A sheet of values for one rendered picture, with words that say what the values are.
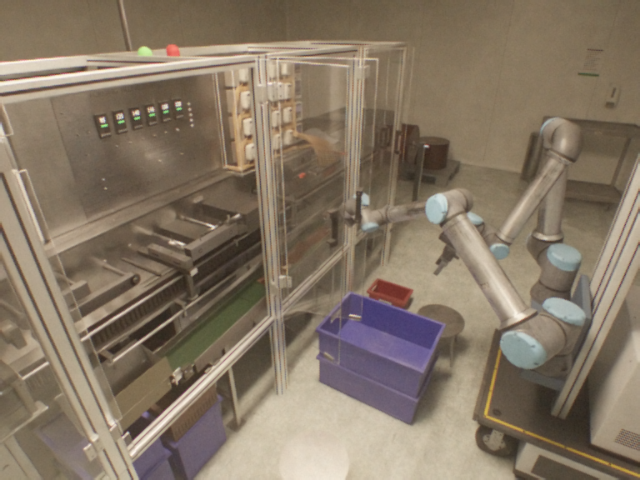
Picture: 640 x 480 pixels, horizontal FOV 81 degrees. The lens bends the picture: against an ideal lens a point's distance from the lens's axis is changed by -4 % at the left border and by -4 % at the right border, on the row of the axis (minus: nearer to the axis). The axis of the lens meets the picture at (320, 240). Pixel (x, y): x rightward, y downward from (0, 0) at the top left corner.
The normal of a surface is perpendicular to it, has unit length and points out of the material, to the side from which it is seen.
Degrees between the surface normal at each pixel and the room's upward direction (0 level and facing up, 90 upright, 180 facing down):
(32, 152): 90
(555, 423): 0
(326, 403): 0
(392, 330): 90
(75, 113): 90
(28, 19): 90
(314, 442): 0
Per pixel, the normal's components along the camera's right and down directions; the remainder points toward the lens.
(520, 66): -0.50, 0.42
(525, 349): -0.81, 0.33
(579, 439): 0.00, -0.87
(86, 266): 0.86, 0.25
